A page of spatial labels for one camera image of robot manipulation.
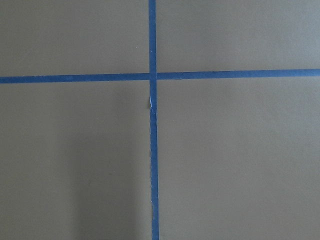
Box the brown paper table cover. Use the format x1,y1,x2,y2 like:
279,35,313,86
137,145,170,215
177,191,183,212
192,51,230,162
0,0,320,240

